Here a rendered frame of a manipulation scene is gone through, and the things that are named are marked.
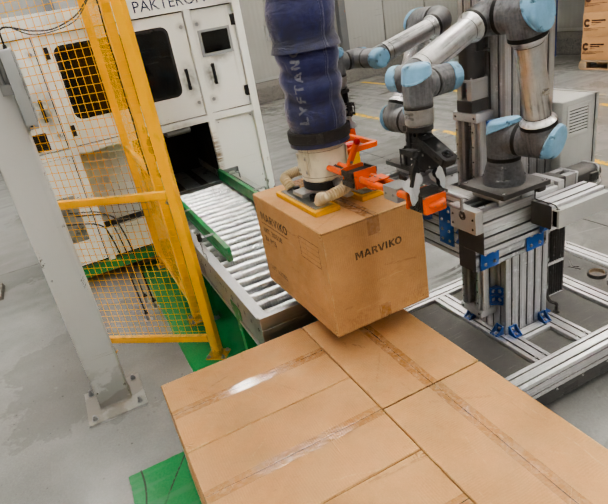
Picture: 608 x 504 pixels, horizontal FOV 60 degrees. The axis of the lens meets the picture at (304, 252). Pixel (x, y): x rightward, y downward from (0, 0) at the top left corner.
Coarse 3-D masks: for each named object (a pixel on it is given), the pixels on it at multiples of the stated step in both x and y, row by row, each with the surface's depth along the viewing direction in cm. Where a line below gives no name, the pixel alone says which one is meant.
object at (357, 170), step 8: (344, 168) 176; (352, 168) 177; (360, 168) 176; (368, 168) 171; (376, 168) 173; (344, 176) 176; (352, 176) 170; (360, 176) 170; (368, 176) 172; (344, 184) 176; (352, 184) 171; (360, 184) 171
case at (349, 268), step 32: (288, 224) 192; (320, 224) 176; (352, 224) 173; (384, 224) 179; (416, 224) 185; (288, 256) 204; (320, 256) 175; (352, 256) 177; (384, 256) 183; (416, 256) 190; (288, 288) 218; (320, 288) 185; (352, 288) 181; (384, 288) 188; (416, 288) 195; (320, 320) 196; (352, 320) 186
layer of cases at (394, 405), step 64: (384, 320) 214; (192, 384) 197; (256, 384) 190; (320, 384) 185; (384, 384) 179; (448, 384) 174; (512, 384) 169; (192, 448) 167; (256, 448) 163; (320, 448) 158; (384, 448) 154; (448, 448) 150; (512, 448) 147; (576, 448) 143
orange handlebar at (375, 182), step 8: (352, 136) 221; (360, 136) 218; (360, 144) 206; (368, 144) 206; (376, 144) 208; (328, 168) 187; (336, 168) 183; (376, 176) 166; (384, 176) 165; (368, 184) 165; (376, 184) 162; (400, 192) 152; (440, 200) 141; (432, 208) 141
